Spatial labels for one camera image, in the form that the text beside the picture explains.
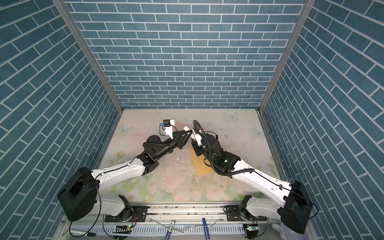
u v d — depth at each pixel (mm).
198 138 647
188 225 708
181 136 680
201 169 893
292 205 389
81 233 680
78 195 418
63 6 702
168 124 666
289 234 680
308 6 707
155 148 587
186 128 713
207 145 511
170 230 681
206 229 690
